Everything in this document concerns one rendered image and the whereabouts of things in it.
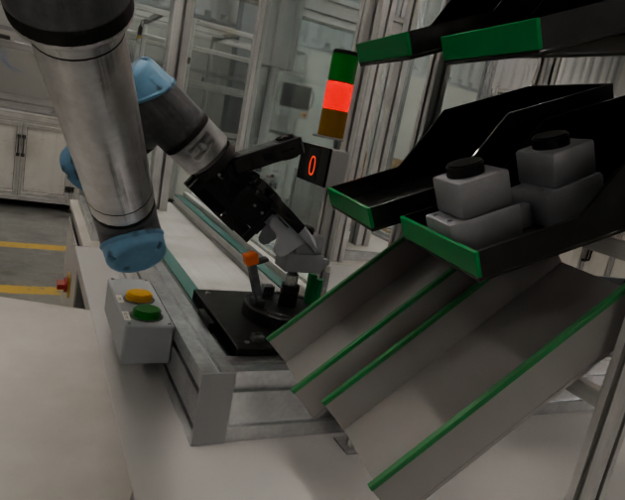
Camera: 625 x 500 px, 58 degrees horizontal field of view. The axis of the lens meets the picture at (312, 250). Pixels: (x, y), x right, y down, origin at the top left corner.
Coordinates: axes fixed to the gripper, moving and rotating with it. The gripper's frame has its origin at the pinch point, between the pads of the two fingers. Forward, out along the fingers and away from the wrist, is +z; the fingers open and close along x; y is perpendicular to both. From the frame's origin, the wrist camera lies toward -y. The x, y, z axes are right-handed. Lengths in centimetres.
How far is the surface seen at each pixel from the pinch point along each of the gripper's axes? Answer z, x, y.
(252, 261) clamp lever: -4.7, 1.0, 8.5
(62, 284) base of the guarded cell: 5, -104, 52
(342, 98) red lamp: -5.1, -16.5, -24.6
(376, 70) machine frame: 22, -79, -61
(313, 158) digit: -0.2, -18.7, -13.8
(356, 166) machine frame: 39, -79, -38
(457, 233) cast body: -14.8, 43.8, -3.3
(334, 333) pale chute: -1.0, 23.0, 8.4
